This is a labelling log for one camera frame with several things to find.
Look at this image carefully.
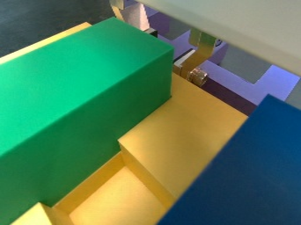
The yellow slotted board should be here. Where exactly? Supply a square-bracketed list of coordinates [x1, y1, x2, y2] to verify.
[0, 24, 247, 225]

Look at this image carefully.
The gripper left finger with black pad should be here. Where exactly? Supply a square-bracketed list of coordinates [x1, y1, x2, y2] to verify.
[110, 0, 158, 37]

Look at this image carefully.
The blue long bar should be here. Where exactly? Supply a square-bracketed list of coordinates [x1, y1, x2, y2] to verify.
[158, 96, 301, 225]

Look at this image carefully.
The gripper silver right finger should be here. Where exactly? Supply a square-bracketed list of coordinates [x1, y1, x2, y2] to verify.
[173, 28, 217, 87]

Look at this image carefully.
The purple E-shaped block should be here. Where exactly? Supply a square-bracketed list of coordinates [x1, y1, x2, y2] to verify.
[138, 0, 301, 109]

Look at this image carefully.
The green long bar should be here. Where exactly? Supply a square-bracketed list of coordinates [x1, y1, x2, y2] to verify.
[0, 18, 174, 225]

